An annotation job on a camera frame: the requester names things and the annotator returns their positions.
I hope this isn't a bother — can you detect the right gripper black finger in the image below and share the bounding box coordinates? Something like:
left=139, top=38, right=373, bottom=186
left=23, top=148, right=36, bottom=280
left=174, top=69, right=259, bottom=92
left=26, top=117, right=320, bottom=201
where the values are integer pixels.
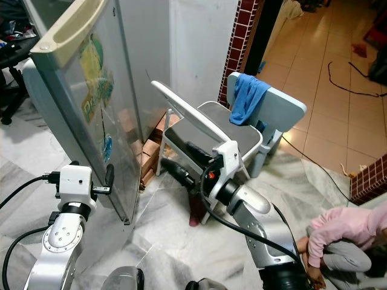
left=160, top=156, right=203, bottom=185
left=184, top=140, right=218, bottom=165

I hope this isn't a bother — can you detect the grey fridge door cream handle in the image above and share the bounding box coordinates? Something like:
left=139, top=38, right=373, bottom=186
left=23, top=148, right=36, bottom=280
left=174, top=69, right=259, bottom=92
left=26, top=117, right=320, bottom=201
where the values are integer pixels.
left=22, top=0, right=143, bottom=226

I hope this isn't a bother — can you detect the grey fridge cabinet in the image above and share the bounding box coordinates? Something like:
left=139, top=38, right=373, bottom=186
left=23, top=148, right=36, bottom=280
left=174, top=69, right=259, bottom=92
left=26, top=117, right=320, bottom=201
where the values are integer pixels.
left=23, top=0, right=74, bottom=44

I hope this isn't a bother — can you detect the small blue door sticker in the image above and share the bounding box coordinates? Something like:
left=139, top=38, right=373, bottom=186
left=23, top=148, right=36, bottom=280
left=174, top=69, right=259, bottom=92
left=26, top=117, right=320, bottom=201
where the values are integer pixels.
left=101, top=134, right=115, bottom=163

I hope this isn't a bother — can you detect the orange brick stack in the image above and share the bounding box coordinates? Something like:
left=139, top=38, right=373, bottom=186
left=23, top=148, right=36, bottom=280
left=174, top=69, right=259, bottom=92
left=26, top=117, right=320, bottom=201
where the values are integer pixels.
left=138, top=114, right=167, bottom=189

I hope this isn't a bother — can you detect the dark red plastic object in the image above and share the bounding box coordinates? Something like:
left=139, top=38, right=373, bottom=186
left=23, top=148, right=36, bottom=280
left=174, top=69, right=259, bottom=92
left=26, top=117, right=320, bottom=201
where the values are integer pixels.
left=187, top=193, right=213, bottom=228

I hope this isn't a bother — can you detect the white folding chair grey seat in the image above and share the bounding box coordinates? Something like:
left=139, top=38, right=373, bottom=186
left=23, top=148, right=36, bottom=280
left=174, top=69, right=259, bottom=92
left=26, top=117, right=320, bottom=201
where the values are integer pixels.
left=149, top=80, right=264, bottom=228

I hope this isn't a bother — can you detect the blue cloth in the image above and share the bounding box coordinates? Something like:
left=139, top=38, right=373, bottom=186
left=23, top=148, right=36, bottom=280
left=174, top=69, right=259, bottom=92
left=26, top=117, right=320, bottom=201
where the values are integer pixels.
left=229, top=73, right=273, bottom=127

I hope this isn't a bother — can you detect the yellow green door sticker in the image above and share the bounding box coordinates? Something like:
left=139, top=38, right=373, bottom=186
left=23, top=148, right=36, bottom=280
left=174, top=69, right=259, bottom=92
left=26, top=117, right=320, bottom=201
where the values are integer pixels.
left=75, top=33, right=116, bottom=123

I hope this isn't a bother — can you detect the grey robot left leg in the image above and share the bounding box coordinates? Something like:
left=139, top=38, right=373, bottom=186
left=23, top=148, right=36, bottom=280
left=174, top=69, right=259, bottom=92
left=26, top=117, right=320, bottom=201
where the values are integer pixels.
left=96, top=265, right=146, bottom=290

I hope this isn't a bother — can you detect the light blue plastic chair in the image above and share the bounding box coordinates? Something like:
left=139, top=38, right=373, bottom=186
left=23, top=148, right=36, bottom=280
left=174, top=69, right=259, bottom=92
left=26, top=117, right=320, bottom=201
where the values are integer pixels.
left=196, top=71, right=308, bottom=179

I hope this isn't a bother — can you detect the black office chair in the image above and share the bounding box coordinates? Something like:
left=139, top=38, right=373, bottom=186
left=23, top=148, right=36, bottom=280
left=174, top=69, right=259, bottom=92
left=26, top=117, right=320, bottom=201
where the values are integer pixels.
left=0, top=27, right=38, bottom=125

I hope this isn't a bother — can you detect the person in pink top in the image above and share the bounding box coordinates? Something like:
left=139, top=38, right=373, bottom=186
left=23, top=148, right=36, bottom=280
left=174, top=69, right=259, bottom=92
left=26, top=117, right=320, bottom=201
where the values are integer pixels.
left=296, top=202, right=387, bottom=288

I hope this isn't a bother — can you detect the dark clothes pile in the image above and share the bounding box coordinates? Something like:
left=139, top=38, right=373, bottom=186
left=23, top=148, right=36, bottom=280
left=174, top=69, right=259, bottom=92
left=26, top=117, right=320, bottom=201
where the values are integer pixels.
left=0, top=0, right=32, bottom=44

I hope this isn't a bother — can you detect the small red floor item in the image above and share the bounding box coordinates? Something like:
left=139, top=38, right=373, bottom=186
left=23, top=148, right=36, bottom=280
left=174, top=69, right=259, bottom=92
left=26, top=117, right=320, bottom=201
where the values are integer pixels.
left=351, top=43, right=370, bottom=59

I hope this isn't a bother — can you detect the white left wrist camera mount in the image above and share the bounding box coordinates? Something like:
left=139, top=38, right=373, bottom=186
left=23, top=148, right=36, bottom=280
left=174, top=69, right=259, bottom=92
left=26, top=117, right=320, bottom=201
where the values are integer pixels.
left=56, top=166, right=96, bottom=213

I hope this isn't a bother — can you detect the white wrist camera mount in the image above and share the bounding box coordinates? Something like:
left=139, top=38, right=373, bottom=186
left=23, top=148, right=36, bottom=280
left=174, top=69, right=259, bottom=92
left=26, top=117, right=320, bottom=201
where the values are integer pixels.
left=209, top=140, right=249, bottom=185
left=56, top=166, right=96, bottom=213

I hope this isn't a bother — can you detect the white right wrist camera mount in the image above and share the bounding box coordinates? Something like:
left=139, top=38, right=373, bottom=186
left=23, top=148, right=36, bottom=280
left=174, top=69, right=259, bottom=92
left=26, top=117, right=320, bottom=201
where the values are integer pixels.
left=209, top=140, right=249, bottom=185

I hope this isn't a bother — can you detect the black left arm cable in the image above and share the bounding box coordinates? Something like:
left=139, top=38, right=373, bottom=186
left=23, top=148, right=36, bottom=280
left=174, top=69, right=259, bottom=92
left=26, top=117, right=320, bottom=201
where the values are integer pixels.
left=1, top=225, right=50, bottom=290
left=0, top=172, right=60, bottom=210

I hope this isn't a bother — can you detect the black floor cable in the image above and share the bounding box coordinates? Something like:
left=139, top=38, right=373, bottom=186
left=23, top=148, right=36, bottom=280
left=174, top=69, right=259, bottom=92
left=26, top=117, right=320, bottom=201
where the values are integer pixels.
left=326, top=60, right=387, bottom=98

